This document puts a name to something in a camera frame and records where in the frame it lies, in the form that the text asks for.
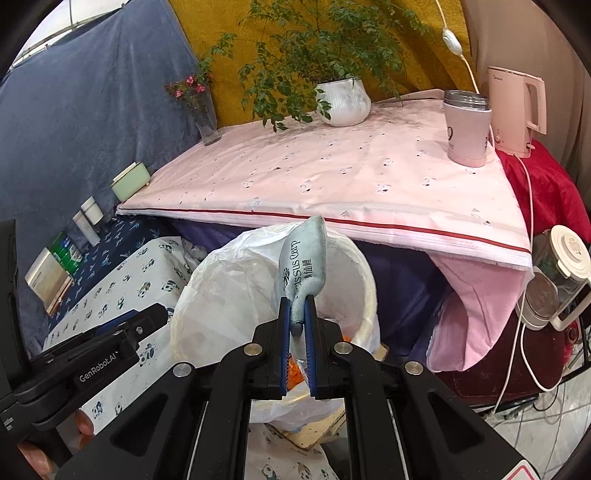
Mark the navy printed cloth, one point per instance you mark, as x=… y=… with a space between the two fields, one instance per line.
x=120 y=240

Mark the glass vase with pink flowers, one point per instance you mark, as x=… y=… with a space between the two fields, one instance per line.
x=207 y=129

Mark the red cloth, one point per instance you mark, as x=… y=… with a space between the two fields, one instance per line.
x=545 y=189

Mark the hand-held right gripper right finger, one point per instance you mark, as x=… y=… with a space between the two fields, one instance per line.
x=310 y=364

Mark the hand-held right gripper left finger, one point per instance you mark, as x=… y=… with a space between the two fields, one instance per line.
x=285 y=360

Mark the beige box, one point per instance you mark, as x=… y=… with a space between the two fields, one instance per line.
x=46 y=281

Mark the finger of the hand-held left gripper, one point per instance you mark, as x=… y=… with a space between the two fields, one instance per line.
x=147 y=325
x=115 y=324

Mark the green plant in white pot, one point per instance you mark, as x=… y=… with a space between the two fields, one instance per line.
x=344 y=104

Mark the green can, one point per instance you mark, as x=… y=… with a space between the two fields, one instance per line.
x=67 y=254

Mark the light blue printed sock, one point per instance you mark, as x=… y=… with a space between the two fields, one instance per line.
x=302 y=263

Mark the orange snack packet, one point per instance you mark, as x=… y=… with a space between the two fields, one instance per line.
x=293 y=369

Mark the pale green box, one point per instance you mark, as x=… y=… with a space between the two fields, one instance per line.
x=130 y=184

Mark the pink electric kettle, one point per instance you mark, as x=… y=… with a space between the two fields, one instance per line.
x=510 y=115

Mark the pink printed tablecloth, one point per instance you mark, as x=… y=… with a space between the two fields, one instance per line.
x=323 y=175

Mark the white tube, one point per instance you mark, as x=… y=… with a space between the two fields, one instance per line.
x=87 y=230

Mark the blue-grey hanging towel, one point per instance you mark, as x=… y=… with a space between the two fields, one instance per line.
x=92 y=115

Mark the purple cloth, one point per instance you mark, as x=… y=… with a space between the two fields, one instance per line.
x=406 y=286

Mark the bin with white plastic bag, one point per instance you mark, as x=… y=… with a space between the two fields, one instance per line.
x=231 y=286

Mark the wooden board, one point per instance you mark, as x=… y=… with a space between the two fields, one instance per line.
x=304 y=434

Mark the pink thermos cup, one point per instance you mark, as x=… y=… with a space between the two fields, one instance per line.
x=466 y=134

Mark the person's left hand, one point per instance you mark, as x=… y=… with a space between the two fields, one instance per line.
x=85 y=422

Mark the dark maroon cloth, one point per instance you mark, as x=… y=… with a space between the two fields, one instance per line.
x=489 y=369

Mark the mustard yellow cloth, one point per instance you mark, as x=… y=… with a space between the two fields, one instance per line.
x=231 y=108

